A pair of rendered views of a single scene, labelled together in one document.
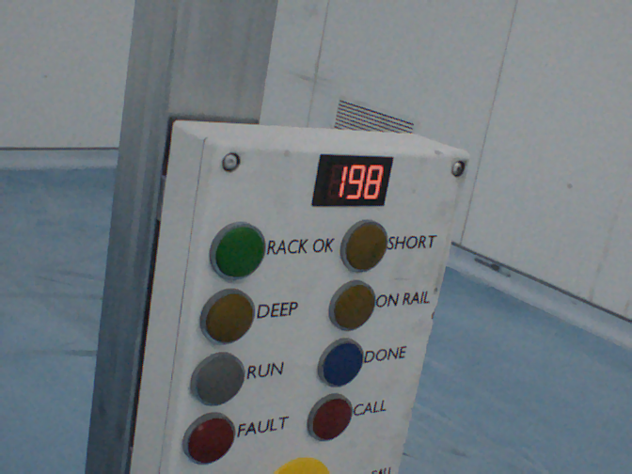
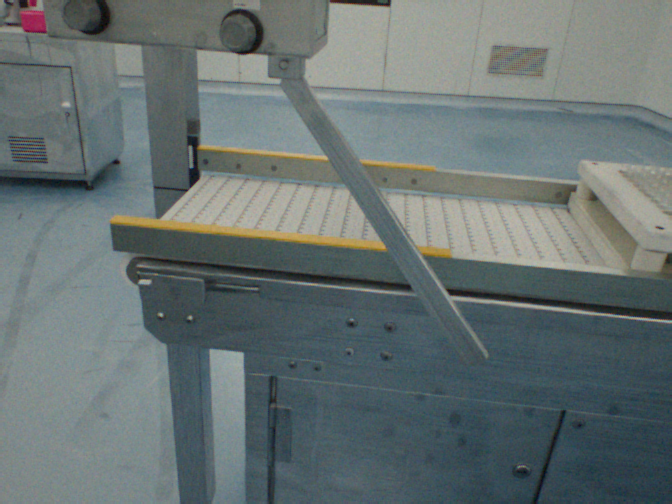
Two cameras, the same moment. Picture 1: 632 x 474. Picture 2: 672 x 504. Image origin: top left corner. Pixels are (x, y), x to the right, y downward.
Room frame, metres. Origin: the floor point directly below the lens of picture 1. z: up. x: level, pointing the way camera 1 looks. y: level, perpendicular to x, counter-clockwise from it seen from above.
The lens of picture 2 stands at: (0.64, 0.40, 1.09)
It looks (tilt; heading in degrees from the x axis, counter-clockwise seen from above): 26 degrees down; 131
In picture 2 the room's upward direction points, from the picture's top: 4 degrees clockwise
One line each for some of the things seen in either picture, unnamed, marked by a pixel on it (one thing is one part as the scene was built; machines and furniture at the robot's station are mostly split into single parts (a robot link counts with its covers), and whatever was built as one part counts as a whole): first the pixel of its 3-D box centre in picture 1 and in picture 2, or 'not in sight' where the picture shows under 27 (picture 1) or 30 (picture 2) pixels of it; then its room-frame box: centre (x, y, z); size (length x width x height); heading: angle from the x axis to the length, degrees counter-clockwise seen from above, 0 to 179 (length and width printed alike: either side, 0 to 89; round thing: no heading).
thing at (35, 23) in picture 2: not in sight; (44, 22); (-2.23, 1.57, 0.80); 0.16 x 0.12 x 0.09; 45
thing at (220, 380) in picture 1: (220, 380); not in sight; (0.41, 0.04, 0.96); 0.03 x 0.01 x 0.03; 127
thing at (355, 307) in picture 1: (354, 307); not in sight; (0.45, -0.03, 0.99); 0.03 x 0.01 x 0.03; 127
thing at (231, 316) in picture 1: (229, 318); not in sight; (0.41, 0.04, 0.99); 0.03 x 0.01 x 0.03; 127
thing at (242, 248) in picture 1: (240, 252); not in sight; (0.41, 0.04, 1.03); 0.03 x 0.01 x 0.03; 127
